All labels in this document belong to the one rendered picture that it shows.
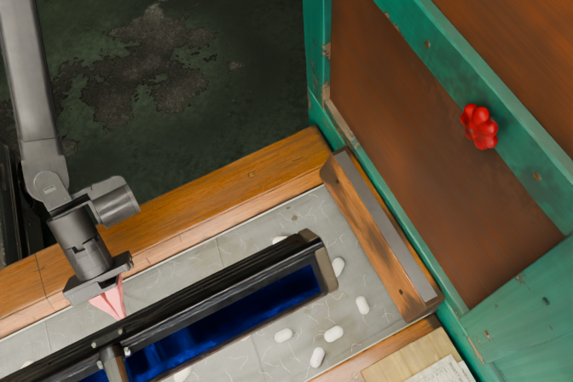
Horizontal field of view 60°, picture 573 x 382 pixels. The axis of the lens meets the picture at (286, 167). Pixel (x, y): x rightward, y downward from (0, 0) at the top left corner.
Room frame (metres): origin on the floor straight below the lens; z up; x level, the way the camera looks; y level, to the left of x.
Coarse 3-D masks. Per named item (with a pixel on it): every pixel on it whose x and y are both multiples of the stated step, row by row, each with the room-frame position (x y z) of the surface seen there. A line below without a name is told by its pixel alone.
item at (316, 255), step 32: (256, 256) 0.18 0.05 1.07; (288, 256) 0.16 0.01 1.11; (320, 256) 0.15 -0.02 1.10; (192, 288) 0.15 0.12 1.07; (224, 288) 0.13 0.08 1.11; (256, 288) 0.13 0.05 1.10; (288, 288) 0.13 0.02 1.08; (320, 288) 0.13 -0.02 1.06; (128, 320) 0.12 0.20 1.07; (160, 320) 0.11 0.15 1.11; (192, 320) 0.11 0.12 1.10; (224, 320) 0.11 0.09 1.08; (256, 320) 0.11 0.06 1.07; (64, 352) 0.10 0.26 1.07; (96, 352) 0.09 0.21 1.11; (160, 352) 0.08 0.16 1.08; (192, 352) 0.08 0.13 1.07
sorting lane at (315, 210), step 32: (320, 192) 0.39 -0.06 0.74; (256, 224) 0.34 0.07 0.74; (288, 224) 0.33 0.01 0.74; (320, 224) 0.32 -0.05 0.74; (192, 256) 0.30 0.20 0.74; (224, 256) 0.29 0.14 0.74; (352, 256) 0.25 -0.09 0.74; (128, 288) 0.26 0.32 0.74; (160, 288) 0.25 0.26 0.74; (352, 288) 0.20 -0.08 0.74; (384, 288) 0.19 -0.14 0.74; (64, 320) 0.22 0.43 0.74; (96, 320) 0.21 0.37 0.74; (288, 320) 0.16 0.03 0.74; (320, 320) 0.15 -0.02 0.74; (352, 320) 0.14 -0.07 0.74; (384, 320) 0.14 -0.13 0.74; (416, 320) 0.13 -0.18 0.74; (0, 352) 0.18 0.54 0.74; (32, 352) 0.17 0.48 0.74; (224, 352) 0.12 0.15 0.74; (256, 352) 0.11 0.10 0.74; (288, 352) 0.11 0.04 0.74; (352, 352) 0.09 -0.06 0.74
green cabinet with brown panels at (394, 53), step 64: (320, 0) 0.51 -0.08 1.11; (384, 0) 0.38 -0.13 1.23; (448, 0) 0.31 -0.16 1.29; (512, 0) 0.25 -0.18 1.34; (320, 64) 0.52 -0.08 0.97; (384, 64) 0.38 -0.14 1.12; (448, 64) 0.28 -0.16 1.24; (512, 64) 0.23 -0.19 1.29; (384, 128) 0.36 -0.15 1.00; (448, 128) 0.26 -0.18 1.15; (512, 128) 0.19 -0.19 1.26; (384, 192) 0.31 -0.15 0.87; (448, 192) 0.23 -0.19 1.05; (512, 192) 0.17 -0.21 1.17; (448, 256) 0.18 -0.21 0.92; (512, 256) 0.13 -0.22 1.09; (512, 320) 0.07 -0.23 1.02
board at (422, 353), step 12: (432, 336) 0.10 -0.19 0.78; (444, 336) 0.09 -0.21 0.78; (408, 348) 0.08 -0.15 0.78; (420, 348) 0.08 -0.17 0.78; (432, 348) 0.08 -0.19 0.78; (444, 348) 0.08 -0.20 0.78; (384, 360) 0.07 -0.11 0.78; (396, 360) 0.07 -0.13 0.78; (408, 360) 0.07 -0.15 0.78; (420, 360) 0.06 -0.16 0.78; (432, 360) 0.06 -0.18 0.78; (456, 360) 0.06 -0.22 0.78; (372, 372) 0.06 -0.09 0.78; (384, 372) 0.05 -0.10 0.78; (396, 372) 0.05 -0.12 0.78; (408, 372) 0.05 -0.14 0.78
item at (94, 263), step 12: (96, 240) 0.29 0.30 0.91; (72, 252) 0.27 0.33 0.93; (84, 252) 0.26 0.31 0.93; (96, 252) 0.27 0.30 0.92; (108, 252) 0.27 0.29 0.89; (72, 264) 0.25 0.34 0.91; (84, 264) 0.25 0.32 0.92; (96, 264) 0.25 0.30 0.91; (108, 264) 0.25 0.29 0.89; (120, 264) 0.25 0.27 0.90; (72, 276) 0.25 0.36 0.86; (84, 276) 0.24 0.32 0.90; (96, 276) 0.23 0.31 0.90; (108, 276) 0.23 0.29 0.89; (72, 288) 0.22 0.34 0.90
